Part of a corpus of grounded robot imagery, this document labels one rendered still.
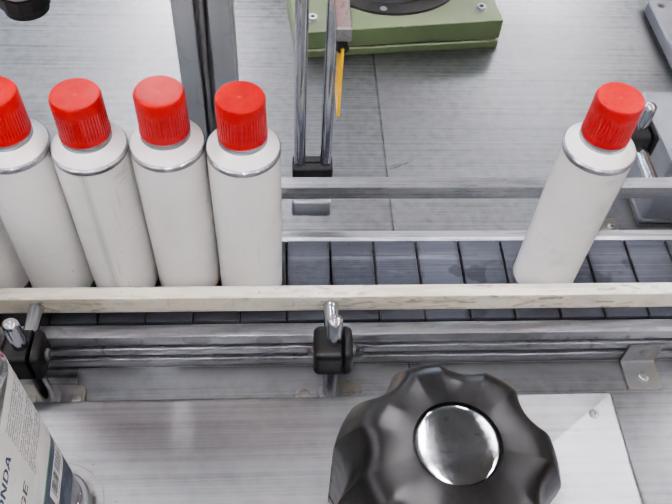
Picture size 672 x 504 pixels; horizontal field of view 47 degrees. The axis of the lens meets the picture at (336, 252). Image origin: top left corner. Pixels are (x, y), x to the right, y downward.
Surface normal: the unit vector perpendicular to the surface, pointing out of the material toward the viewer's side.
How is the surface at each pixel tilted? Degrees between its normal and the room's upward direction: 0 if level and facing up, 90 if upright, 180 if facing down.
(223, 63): 90
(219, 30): 90
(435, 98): 0
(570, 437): 0
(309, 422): 0
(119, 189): 90
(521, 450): 10
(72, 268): 90
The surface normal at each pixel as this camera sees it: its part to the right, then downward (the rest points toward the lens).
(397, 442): -0.15, -0.58
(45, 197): 0.69, 0.59
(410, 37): 0.14, 0.79
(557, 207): -0.81, 0.44
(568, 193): -0.62, 0.60
